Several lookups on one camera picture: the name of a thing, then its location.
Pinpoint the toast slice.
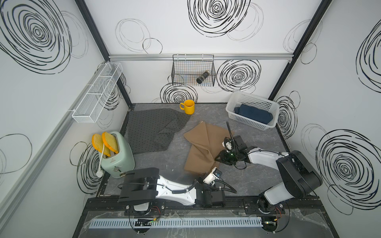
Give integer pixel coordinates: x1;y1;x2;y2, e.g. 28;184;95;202
92;134;111;157
102;132;119;154

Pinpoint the right toast slice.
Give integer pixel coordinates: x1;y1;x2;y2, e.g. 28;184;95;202
102;132;119;154

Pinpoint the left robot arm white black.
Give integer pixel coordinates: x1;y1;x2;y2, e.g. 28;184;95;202
118;168;237;210

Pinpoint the dark cylindrical bottle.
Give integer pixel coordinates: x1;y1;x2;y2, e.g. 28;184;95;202
196;71;210;84

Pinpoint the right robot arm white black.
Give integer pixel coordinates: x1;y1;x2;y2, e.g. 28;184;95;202
215;136;322;214

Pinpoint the left toast slice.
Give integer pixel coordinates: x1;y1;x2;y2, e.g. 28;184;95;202
92;134;111;157

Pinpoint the yellow mug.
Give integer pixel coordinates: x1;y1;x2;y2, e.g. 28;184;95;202
180;100;195;115

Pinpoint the black wire wall basket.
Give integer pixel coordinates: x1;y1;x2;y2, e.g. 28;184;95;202
171;54;216;87

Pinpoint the tan brown skirt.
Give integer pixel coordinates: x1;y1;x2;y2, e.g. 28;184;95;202
184;122;230;175

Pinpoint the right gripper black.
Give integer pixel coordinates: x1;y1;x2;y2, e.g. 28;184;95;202
214;149;239;165

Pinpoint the white wire wall shelf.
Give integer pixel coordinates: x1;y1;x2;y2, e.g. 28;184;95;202
72;61;123;124

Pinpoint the mint green toaster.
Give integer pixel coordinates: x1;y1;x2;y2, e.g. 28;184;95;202
101;131;135;179

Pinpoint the white toaster plug cord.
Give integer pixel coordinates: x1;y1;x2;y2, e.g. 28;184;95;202
96;144;105;179

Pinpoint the white perforated plastic basket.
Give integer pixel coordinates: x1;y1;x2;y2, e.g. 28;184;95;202
226;91;280;131

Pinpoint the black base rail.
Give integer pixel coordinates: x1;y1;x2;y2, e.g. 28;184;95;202
82;196;323;216

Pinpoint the white slotted cable duct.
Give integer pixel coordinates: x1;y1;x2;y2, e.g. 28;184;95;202
89;217;263;229

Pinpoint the dark perforated mat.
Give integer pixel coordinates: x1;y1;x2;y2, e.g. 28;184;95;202
127;108;191;154

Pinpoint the blue denim skirt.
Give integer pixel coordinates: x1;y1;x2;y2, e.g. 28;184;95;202
234;104;273;125

